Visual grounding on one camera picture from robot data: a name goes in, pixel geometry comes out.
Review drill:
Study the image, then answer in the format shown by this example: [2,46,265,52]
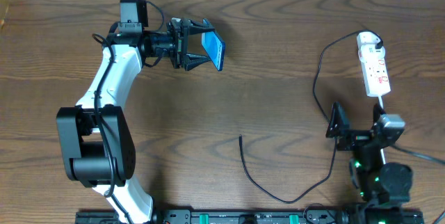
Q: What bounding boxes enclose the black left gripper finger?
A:
[188,19,216,35]
[183,54,211,71]

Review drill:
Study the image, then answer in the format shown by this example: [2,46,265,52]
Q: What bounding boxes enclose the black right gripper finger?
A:
[325,102,350,138]
[373,103,385,122]

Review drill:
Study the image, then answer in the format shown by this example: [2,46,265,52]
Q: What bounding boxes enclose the blue Galaxy smartphone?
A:
[201,31,225,72]

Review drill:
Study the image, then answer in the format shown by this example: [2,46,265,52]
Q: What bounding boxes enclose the black charging cable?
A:
[238,29,385,205]

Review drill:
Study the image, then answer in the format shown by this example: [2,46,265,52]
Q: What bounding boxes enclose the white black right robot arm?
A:
[326,102,416,224]

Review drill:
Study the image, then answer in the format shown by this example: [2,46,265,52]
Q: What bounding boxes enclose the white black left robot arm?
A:
[56,0,225,223]

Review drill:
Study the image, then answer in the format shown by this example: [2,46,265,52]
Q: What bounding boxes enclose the white charger adapter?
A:
[357,31,386,63]

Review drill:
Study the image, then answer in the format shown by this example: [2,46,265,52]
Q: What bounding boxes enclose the white power strip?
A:
[361,58,391,97]

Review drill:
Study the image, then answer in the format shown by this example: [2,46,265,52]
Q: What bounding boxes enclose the white power strip cord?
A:
[377,95,387,166]

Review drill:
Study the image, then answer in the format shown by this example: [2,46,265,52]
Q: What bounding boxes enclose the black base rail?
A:
[75,208,425,224]

